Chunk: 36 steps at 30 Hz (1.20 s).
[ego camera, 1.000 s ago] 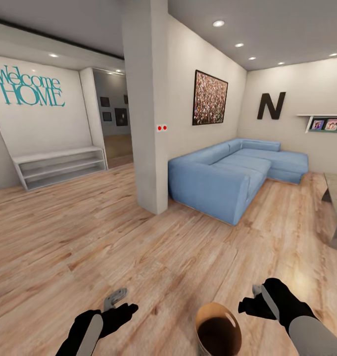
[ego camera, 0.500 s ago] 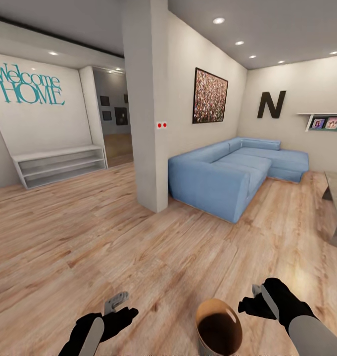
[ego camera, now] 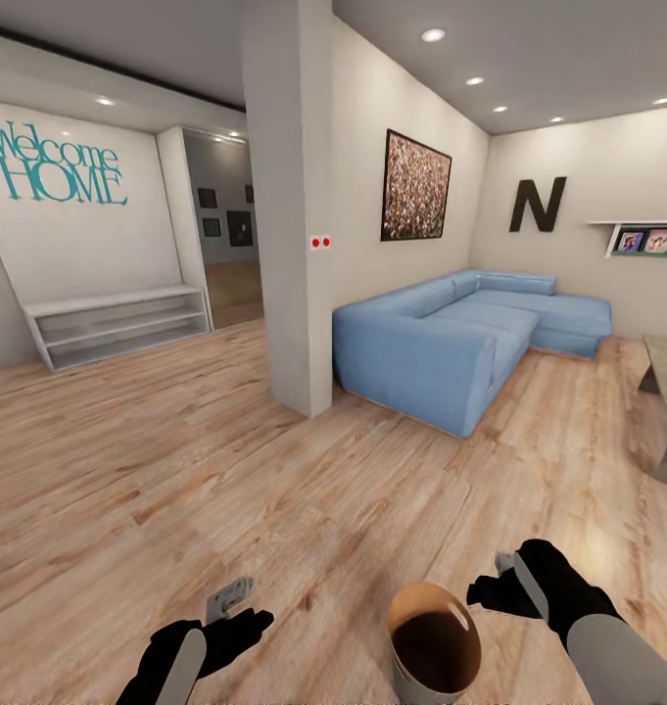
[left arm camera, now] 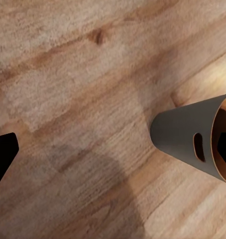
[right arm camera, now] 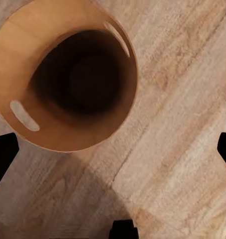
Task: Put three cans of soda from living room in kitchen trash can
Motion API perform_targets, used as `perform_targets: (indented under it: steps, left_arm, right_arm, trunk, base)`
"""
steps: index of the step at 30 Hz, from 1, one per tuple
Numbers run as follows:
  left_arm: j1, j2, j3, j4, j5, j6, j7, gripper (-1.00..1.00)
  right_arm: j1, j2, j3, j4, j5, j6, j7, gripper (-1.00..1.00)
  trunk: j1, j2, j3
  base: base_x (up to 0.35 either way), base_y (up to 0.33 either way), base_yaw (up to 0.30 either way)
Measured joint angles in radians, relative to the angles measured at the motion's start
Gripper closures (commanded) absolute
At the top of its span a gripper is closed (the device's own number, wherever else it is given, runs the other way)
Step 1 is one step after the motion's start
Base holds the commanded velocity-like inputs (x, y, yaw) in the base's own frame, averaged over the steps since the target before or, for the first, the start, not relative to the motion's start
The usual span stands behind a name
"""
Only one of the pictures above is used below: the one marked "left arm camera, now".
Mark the trash can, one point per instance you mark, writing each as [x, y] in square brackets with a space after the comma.
[191, 134]

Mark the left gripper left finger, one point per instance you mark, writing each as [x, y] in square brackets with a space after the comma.
[8, 151]

